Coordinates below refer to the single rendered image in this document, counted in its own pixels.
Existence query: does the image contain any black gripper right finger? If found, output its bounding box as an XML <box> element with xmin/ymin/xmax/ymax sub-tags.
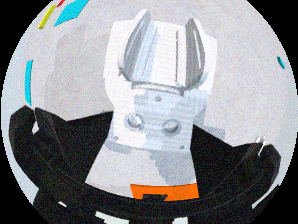
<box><xmin>190</xmin><ymin>124</ymin><xmax>263</xmax><ymax>197</ymax></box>

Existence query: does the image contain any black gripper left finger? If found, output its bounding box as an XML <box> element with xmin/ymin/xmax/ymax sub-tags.
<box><xmin>35</xmin><ymin>108</ymin><xmax>114</xmax><ymax>183</ymax></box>

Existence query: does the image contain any yellow bar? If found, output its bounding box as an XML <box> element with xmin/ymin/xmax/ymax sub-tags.
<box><xmin>39</xmin><ymin>6</ymin><xmax>56</xmax><ymax>28</ymax></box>

